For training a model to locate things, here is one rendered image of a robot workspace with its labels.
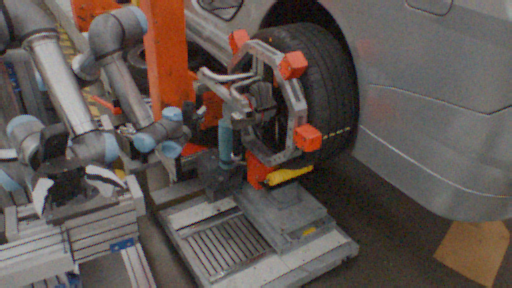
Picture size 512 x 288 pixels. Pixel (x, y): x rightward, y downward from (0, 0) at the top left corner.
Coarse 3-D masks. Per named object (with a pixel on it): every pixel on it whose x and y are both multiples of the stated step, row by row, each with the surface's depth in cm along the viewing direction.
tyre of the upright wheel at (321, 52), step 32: (256, 32) 184; (288, 32) 170; (320, 32) 174; (320, 64) 162; (320, 96) 160; (352, 96) 168; (320, 128) 164; (352, 128) 175; (288, 160) 189; (320, 160) 184
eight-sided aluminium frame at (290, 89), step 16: (240, 48) 182; (256, 48) 170; (272, 48) 170; (240, 64) 194; (272, 64) 163; (240, 80) 200; (288, 80) 165; (288, 96) 160; (304, 112) 162; (288, 128) 166; (256, 144) 203; (288, 144) 170; (272, 160) 185
